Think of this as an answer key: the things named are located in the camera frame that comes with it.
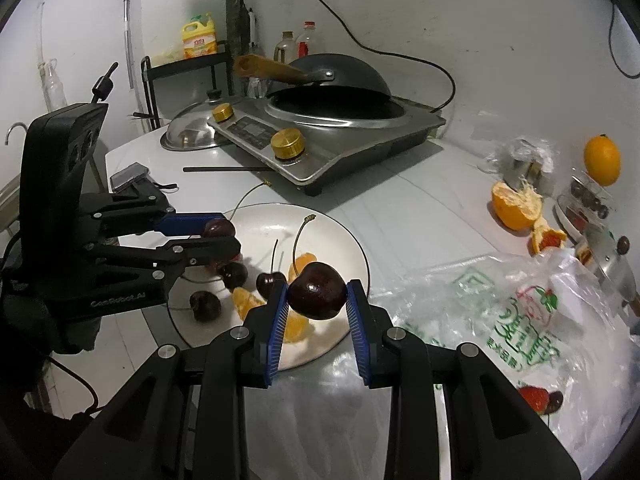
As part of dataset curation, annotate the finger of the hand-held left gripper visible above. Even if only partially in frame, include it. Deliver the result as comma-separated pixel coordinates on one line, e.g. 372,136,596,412
80,190,228,242
80,236,243,282

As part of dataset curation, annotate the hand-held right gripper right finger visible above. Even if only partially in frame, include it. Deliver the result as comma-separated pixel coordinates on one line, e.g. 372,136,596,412
346,279,583,480

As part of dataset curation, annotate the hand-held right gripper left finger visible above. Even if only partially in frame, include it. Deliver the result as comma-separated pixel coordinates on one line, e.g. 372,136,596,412
52,281,290,480

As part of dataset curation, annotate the white plate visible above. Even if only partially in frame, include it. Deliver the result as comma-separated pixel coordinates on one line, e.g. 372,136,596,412
167,203,370,372

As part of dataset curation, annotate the clear empty bottle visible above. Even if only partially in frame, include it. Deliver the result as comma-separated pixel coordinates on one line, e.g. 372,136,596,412
44,59,68,111

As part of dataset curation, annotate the black chopstick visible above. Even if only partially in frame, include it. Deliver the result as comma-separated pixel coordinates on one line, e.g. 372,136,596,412
182,165,273,173

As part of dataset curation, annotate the dark phone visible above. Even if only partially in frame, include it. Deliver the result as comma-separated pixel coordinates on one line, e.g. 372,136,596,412
109,162,151,192

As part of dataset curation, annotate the metal pot lid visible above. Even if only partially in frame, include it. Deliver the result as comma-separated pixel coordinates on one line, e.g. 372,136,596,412
160,89,231,152

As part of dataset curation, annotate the clear printed plastic bag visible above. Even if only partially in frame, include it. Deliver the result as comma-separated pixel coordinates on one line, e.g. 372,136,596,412
272,252,638,476

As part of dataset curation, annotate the black metal rack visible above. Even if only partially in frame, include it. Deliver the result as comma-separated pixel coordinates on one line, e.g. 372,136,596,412
140,40,236,131

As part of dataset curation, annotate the grey vertical bar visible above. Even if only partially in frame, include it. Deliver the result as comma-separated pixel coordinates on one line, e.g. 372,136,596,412
122,0,137,92

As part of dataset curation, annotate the silver induction cooker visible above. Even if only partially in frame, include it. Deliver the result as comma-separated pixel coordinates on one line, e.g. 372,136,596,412
207,94,447,197

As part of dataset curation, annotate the yellow detergent bottle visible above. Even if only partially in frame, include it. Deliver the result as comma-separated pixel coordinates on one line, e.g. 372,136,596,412
181,14,219,60

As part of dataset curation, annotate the peeled orange half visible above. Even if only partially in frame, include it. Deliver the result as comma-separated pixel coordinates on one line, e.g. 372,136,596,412
491,180,543,231

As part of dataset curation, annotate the glass bottle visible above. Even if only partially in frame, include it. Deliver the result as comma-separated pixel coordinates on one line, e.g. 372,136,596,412
273,31,296,63

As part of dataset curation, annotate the orange peel piece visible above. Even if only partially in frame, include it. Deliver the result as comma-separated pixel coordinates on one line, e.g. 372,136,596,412
530,222,568,254

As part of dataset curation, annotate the black umbrella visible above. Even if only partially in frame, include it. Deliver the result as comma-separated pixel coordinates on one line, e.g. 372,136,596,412
239,0,260,58

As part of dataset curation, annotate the red-capped clear bottle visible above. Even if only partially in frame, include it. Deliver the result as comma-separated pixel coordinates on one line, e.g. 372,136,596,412
295,21,321,58

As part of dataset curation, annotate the black wok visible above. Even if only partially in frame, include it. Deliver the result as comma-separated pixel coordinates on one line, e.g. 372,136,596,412
234,52,392,101

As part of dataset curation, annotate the crumpled clear wrap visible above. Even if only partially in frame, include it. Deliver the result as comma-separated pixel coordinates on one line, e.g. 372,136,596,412
482,135,556,196

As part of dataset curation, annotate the whole orange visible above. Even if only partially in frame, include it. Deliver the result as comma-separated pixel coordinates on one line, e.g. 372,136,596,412
584,134,622,187

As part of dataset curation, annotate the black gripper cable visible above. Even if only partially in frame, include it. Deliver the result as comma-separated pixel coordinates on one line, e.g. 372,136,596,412
91,61,119,106

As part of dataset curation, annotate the black power cable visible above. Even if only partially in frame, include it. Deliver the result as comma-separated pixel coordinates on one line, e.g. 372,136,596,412
282,0,457,113

